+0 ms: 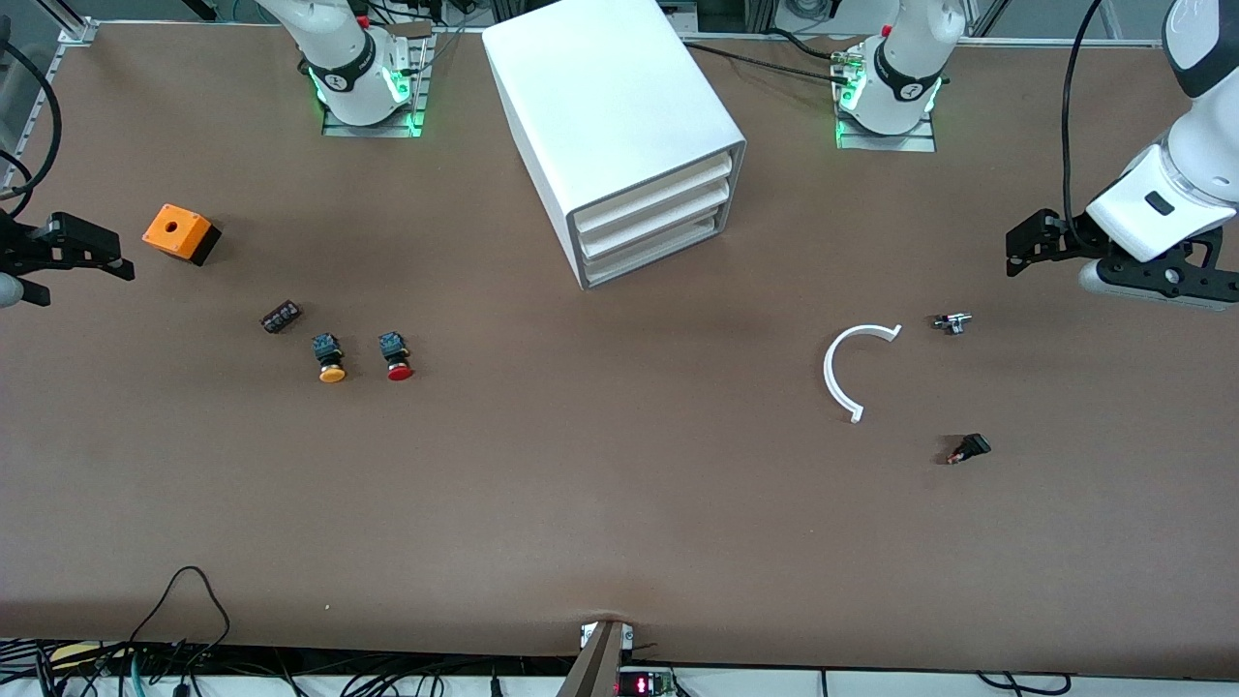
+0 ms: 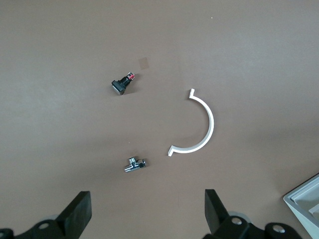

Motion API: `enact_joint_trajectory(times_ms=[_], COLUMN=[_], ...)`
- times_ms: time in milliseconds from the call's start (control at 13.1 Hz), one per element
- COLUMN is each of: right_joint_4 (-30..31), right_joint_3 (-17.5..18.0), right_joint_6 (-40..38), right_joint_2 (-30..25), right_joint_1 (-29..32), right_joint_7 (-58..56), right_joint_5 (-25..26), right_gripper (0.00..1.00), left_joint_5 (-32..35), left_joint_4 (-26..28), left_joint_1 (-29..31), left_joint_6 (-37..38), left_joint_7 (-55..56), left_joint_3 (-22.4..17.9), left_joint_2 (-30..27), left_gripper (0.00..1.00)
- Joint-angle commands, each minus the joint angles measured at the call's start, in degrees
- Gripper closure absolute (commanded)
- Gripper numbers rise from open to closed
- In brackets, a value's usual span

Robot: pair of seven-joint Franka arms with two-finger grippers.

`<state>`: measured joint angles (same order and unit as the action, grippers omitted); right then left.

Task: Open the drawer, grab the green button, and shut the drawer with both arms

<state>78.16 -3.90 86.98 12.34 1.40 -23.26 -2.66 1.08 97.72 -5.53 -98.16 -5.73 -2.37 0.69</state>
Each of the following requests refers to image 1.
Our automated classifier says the white curved plastic piece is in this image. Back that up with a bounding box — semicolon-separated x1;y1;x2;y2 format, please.
823;323;903;424

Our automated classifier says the thin black looped cable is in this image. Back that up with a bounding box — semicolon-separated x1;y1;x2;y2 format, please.
126;565;233;669

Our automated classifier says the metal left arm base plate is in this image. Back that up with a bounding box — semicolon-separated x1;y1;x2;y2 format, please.
834;53;938;153

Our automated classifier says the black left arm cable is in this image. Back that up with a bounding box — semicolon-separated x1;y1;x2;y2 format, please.
1061;0;1109;233

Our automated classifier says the red push button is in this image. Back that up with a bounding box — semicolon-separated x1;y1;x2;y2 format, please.
378;331;415;382

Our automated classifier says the black cable to arm base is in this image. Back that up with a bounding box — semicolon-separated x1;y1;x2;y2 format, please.
678;37;858;83

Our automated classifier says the yellow push button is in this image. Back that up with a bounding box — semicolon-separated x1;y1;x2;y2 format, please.
311;333;348;384

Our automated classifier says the orange box with black base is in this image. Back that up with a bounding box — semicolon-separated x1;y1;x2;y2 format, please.
142;203;223;267

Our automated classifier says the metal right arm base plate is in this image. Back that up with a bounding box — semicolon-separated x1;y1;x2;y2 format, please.
321;34;429;138

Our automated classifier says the brown camera post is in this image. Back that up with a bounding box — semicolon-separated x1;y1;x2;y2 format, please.
555;620;628;697

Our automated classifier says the white drawer cabinet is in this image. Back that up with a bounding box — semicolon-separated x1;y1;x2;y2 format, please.
481;0;747;291

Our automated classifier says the white shallow drawer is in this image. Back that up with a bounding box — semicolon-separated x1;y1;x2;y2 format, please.
577;182;731;260
571;153;733;235
582;213;721;288

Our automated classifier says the small red led display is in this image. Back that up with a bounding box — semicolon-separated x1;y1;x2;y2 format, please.
616;666;679;697

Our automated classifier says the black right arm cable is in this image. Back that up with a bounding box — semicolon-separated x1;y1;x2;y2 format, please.
0;39;64;199

